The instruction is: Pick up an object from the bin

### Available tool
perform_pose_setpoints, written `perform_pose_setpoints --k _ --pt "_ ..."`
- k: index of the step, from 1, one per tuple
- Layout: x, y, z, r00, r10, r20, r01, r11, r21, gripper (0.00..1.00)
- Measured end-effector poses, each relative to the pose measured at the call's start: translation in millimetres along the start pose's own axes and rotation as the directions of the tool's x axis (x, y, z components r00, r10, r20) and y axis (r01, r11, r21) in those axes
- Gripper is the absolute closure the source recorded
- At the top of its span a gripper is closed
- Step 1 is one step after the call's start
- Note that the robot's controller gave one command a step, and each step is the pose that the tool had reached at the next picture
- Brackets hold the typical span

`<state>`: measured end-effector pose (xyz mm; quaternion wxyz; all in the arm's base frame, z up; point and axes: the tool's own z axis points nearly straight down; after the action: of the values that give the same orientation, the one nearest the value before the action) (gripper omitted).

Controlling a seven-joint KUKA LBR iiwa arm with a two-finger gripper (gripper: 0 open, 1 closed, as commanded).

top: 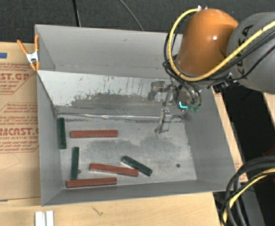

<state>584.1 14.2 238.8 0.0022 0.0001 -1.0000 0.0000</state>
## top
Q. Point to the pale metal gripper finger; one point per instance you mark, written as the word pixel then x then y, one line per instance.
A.
pixel 156 88
pixel 165 120

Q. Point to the grey metal bin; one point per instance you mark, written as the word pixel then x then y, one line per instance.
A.
pixel 128 147

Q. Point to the brown cardboard board, red print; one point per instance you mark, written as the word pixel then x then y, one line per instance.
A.
pixel 15 168

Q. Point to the dark green flat block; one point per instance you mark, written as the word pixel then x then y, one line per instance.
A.
pixel 75 163
pixel 62 133
pixel 137 166

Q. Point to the red-brown flat block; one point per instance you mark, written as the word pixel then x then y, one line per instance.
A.
pixel 94 134
pixel 114 169
pixel 91 182

